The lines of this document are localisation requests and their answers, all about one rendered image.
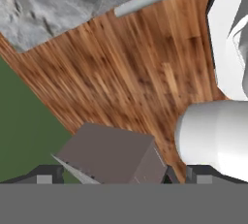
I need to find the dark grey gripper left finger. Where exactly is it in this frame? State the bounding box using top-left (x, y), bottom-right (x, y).
top-left (0, 164), bottom-right (65, 185)

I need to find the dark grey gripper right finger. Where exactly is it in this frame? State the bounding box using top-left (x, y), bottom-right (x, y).
top-left (185, 164), bottom-right (248, 185)

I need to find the grey cylindrical cabinet handle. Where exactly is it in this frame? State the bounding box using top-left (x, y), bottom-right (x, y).
top-left (113, 0), bottom-right (174, 19)

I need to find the white rounded housing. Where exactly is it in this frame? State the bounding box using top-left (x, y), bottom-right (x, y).
top-left (205, 0), bottom-right (248, 102)

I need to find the grey-brown box-shaped block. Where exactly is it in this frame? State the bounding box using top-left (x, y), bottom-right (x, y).
top-left (50, 122), bottom-right (170, 185)

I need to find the green cabinet panel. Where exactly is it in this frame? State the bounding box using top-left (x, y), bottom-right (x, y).
top-left (0, 56), bottom-right (81, 185)

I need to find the white rounded cylinder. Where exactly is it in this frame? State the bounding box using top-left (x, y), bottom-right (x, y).
top-left (173, 99), bottom-right (248, 183)

